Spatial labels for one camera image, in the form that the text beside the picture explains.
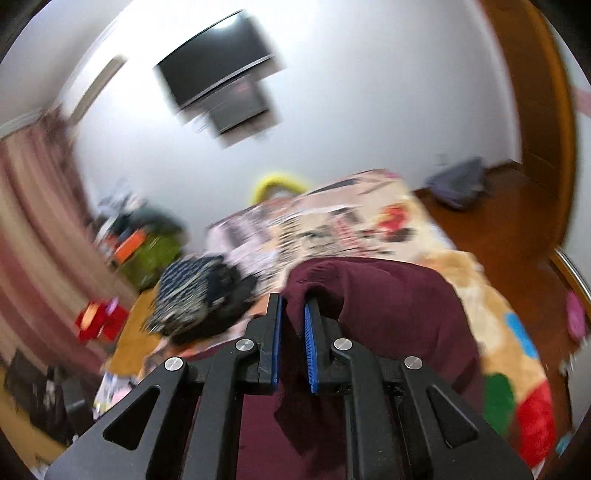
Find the large wall television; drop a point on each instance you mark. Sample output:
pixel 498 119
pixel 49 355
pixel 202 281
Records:
pixel 232 47

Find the green patterned cloth cabinet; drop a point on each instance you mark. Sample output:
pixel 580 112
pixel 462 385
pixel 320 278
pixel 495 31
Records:
pixel 144 268

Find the red gift box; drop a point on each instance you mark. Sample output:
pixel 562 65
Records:
pixel 112 318

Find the orange box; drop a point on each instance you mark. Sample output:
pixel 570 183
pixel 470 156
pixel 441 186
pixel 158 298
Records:
pixel 126 249

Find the navy patterned folded garment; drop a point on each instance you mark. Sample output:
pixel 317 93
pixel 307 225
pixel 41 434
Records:
pixel 188 291

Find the dark bag on floor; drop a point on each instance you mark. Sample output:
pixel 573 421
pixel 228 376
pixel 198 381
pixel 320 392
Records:
pixel 459 186

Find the red plush toy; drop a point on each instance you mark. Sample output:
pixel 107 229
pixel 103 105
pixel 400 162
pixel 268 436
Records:
pixel 94 322

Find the yellow round object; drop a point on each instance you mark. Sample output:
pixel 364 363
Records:
pixel 276 182

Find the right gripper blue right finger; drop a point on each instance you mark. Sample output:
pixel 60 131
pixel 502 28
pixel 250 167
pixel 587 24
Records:
pixel 326 374

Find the bamboo lap desk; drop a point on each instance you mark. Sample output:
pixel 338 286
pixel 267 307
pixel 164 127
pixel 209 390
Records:
pixel 133 343

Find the maroon button-up shirt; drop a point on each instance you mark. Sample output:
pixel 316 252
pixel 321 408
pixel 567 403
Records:
pixel 360 369

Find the small wall monitor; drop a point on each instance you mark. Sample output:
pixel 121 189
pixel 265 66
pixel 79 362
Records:
pixel 239 105

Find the printed bed blanket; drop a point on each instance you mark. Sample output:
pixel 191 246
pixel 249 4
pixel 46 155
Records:
pixel 377 260

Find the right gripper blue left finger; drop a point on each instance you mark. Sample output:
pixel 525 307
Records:
pixel 262 374

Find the striped pink curtain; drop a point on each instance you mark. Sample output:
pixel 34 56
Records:
pixel 50 268

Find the black folded garment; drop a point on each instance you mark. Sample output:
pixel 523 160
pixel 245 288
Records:
pixel 232 309

